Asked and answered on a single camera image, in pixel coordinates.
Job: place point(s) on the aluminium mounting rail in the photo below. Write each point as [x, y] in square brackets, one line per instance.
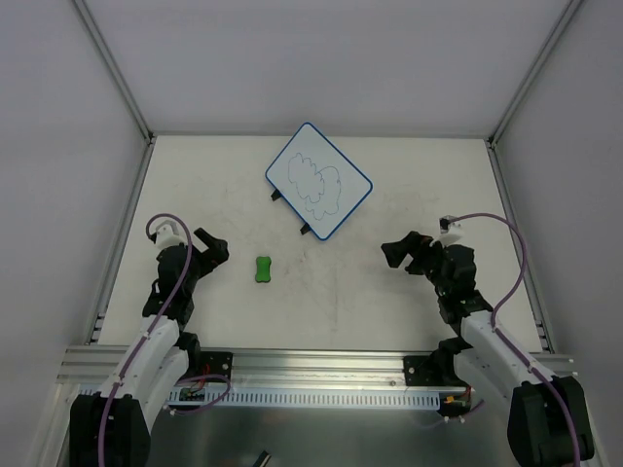
[263, 368]

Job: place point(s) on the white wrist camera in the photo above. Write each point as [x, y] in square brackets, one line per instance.
[451, 231]
[166, 234]

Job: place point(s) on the aluminium frame post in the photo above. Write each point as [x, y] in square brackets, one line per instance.
[545, 51]
[112, 67]

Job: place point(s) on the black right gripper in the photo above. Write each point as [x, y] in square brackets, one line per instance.
[419, 254]

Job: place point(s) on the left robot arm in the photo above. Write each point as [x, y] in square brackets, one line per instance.
[112, 426]

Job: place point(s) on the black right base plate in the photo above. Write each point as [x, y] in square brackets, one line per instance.
[420, 370]

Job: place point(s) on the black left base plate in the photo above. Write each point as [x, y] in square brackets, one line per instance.
[213, 363]

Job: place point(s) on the left aluminium frame post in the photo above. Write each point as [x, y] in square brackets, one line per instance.
[112, 67]

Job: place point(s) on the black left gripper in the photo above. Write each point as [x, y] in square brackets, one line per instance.
[201, 256]

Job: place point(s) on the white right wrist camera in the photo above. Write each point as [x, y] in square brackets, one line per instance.
[451, 231]

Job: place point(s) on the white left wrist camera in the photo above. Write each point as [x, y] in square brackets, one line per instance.
[166, 234]

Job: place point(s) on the green whiteboard eraser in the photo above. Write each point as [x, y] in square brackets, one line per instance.
[263, 269]

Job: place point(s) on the blue framed whiteboard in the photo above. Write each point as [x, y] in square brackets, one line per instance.
[318, 181]

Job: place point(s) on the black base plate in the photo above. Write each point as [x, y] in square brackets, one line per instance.
[213, 363]
[420, 370]

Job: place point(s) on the right aluminium frame post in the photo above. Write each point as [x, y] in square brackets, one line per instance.
[545, 51]

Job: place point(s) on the white slotted cable duct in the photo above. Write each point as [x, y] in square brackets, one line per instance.
[307, 398]

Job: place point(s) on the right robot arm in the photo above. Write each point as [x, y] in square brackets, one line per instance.
[547, 422]

